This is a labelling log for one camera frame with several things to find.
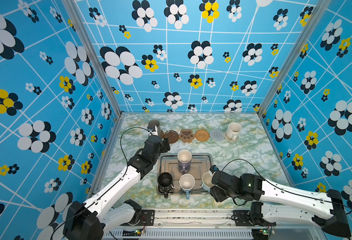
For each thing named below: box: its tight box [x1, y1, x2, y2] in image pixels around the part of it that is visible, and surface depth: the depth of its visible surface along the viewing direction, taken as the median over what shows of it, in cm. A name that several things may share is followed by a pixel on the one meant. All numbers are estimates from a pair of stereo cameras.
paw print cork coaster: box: [178, 129, 195, 143], surface depth 107 cm
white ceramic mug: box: [226, 122, 242, 141], surface depth 101 cm
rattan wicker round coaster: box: [194, 129, 210, 142], surface depth 107 cm
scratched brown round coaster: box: [163, 130, 179, 144], surface depth 107 cm
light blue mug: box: [179, 173, 196, 200], surface depth 78 cm
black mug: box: [157, 172, 173, 199], surface depth 81 cm
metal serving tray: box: [156, 153, 214, 194], surface depth 93 cm
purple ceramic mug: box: [177, 149, 192, 173], surface depth 91 cm
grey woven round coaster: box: [209, 129, 225, 142], surface depth 107 cm
